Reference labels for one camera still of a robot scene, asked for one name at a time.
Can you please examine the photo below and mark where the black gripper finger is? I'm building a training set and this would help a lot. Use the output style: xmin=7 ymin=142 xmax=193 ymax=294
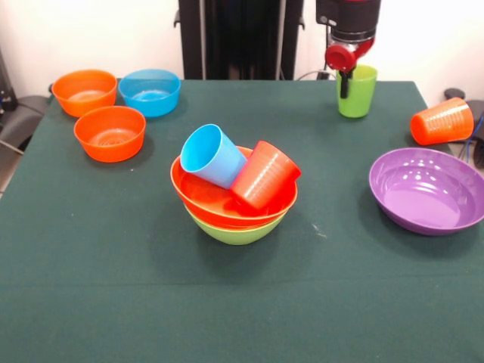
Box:
xmin=338 ymin=70 xmax=355 ymax=99

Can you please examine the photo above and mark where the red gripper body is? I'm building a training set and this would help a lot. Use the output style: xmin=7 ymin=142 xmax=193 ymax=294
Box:
xmin=324 ymin=36 xmax=376 ymax=73

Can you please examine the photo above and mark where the green cup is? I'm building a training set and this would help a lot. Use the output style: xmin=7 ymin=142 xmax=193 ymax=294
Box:
xmin=336 ymin=64 xmax=378 ymax=119

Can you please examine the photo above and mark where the red cup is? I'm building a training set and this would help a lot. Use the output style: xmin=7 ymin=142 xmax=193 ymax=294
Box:
xmin=229 ymin=140 xmax=303 ymax=212

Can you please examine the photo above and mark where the blue cup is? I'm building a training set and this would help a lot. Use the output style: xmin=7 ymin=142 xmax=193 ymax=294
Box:
xmin=179 ymin=123 xmax=249 ymax=191

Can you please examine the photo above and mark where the wide orange bowl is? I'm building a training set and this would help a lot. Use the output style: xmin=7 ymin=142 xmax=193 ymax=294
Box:
xmin=169 ymin=145 xmax=299 ymax=229

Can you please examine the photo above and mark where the green bowl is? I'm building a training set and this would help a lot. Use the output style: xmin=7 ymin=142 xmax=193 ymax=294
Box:
xmin=183 ymin=203 xmax=287 ymax=246

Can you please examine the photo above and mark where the orange cup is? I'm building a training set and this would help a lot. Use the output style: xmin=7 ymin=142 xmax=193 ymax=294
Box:
xmin=410 ymin=96 xmax=475 ymax=147

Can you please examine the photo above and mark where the purple bowl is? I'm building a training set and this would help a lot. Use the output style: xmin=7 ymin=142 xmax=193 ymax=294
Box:
xmin=368 ymin=147 xmax=484 ymax=237

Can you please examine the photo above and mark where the blue bowl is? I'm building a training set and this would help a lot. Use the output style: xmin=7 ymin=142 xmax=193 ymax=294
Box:
xmin=117 ymin=68 xmax=182 ymax=119

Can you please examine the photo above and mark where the dark green tablecloth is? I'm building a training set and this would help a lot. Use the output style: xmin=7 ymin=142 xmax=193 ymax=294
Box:
xmin=0 ymin=78 xmax=484 ymax=363

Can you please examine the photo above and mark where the small orange bowl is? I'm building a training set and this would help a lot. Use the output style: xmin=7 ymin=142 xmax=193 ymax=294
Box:
xmin=73 ymin=105 xmax=147 ymax=164
xmin=51 ymin=69 xmax=119 ymax=118

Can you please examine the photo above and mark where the grey chair base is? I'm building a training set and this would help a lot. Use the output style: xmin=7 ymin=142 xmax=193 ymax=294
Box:
xmin=0 ymin=94 xmax=50 ymax=156

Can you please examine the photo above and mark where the dark equipment rack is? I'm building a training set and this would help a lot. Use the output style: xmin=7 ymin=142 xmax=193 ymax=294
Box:
xmin=0 ymin=48 xmax=16 ymax=113

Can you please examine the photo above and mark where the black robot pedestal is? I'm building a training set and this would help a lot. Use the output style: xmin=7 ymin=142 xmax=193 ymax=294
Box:
xmin=174 ymin=0 xmax=306 ymax=81

